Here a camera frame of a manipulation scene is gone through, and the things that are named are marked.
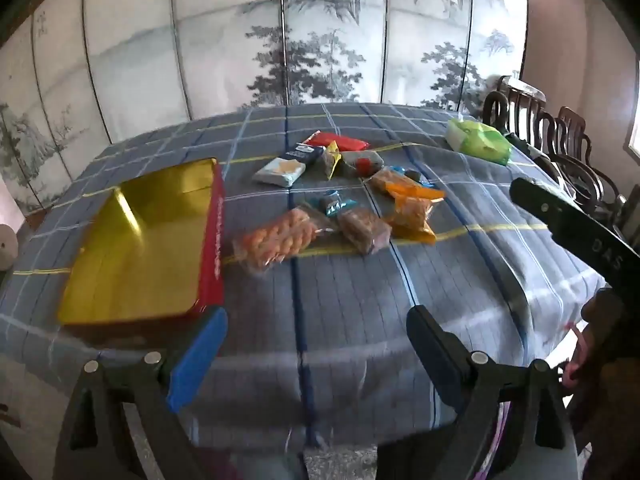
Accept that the orange yellow printed snack packet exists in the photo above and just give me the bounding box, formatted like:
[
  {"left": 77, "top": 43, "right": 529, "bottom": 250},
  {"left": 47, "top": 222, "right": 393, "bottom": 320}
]
[{"left": 385, "top": 196, "right": 443, "bottom": 245}]

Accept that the red snack packet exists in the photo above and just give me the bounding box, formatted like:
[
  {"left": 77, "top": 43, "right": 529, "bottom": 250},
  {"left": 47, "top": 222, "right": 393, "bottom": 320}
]
[{"left": 302, "top": 130, "right": 371, "bottom": 153}]

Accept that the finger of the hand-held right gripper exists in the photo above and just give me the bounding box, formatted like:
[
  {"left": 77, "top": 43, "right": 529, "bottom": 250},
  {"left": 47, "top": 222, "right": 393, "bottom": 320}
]
[{"left": 510, "top": 177, "right": 563, "bottom": 233}]

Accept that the dark wooden chair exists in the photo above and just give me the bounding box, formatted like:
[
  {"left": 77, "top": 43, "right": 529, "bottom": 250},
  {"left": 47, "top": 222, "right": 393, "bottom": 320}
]
[
  {"left": 482, "top": 76, "right": 551, "bottom": 147},
  {"left": 542, "top": 106, "right": 626, "bottom": 221}
]

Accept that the clear packet of orange biscuits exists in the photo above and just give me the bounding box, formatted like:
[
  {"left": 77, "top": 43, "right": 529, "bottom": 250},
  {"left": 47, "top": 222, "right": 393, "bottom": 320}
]
[{"left": 370, "top": 166, "right": 416, "bottom": 193}]

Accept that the person's dark clothing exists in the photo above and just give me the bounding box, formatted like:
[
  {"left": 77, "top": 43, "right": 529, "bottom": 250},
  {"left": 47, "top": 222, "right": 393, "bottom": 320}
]
[{"left": 562, "top": 287, "right": 640, "bottom": 480}]

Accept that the yellow snack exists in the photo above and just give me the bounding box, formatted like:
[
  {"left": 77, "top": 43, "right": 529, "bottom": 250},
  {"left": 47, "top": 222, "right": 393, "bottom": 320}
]
[{"left": 322, "top": 141, "right": 343, "bottom": 181}]

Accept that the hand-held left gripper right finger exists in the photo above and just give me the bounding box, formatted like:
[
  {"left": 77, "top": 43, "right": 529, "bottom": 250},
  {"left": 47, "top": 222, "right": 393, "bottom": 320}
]
[{"left": 377, "top": 305, "right": 583, "bottom": 480}]

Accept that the round stone disc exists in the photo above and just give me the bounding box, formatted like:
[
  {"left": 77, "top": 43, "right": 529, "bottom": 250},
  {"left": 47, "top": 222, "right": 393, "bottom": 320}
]
[{"left": 0, "top": 225, "right": 20, "bottom": 268}]

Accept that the painted landscape folding screen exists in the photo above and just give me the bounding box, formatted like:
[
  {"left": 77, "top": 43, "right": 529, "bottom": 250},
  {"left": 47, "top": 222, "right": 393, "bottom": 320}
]
[{"left": 0, "top": 0, "right": 531, "bottom": 216}]

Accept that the blue dark candy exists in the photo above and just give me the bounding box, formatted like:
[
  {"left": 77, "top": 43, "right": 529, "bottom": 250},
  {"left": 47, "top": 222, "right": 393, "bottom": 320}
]
[{"left": 307, "top": 190, "right": 358, "bottom": 217}]

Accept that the grey packet with red label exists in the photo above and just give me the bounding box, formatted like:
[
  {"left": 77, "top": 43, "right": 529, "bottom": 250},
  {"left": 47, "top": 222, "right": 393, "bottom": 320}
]
[{"left": 340, "top": 150, "right": 386, "bottom": 178}]

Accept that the red tin box gold interior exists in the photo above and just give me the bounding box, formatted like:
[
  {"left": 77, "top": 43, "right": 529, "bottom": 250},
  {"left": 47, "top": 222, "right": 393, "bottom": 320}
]
[{"left": 56, "top": 157, "right": 225, "bottom": 333}]

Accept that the small dark blue-ended candy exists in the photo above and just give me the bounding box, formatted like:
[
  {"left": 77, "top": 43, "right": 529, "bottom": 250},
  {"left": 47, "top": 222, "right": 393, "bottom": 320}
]
[{"left": 392, "top": 165, "right": 427, "bottom": 186}]

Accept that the dark blue snack packet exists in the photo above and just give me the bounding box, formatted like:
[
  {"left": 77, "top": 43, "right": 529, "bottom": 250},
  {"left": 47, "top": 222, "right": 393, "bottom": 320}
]
[{"left": 285, "top": 142, "right": 326, "bottom": 166}]

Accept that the brown cake clear packet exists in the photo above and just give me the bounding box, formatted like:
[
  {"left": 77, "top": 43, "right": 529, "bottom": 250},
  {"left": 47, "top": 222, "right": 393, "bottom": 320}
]
[{"left": 337, "top": 207, "right": 393, "bottom": 256}]

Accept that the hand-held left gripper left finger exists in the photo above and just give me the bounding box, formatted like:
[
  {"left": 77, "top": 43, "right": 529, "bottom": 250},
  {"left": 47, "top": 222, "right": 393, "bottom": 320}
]
[{"left": 54, "top": 305, "right": 231, "bottom": 480}]

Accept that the clear packet of coated peanuts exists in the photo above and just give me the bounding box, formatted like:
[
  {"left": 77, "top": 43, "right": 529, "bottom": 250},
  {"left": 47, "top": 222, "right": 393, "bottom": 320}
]
[{"left": 232, "top": 207, "right": 333, "bottom": 276}]

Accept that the pale teal cracker packet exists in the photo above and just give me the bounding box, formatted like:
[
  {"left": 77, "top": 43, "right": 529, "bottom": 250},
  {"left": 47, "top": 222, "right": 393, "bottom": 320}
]
[{"left": 251, "top": 156, "right": 307, "bottom": 190}]

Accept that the green tissue pack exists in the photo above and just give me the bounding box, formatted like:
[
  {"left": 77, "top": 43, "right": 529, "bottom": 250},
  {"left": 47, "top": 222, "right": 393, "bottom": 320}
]
[{"left": 446, "top": 117, "right": 515, "bottom": 166}]

